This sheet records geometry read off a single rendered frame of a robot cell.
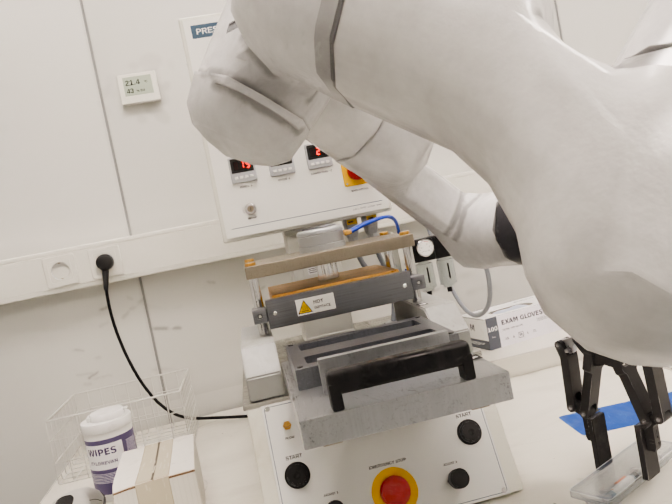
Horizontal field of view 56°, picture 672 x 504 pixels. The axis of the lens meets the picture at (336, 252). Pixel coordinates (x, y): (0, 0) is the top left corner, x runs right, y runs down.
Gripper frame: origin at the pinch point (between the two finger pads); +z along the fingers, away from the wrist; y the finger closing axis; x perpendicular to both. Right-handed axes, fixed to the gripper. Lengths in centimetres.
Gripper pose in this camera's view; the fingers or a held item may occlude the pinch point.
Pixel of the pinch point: (623, 447)
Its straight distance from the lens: 93.4
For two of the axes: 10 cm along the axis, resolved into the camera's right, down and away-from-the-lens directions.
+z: 1.9, 9.8, 0.5
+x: 7.8, -1.8, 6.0
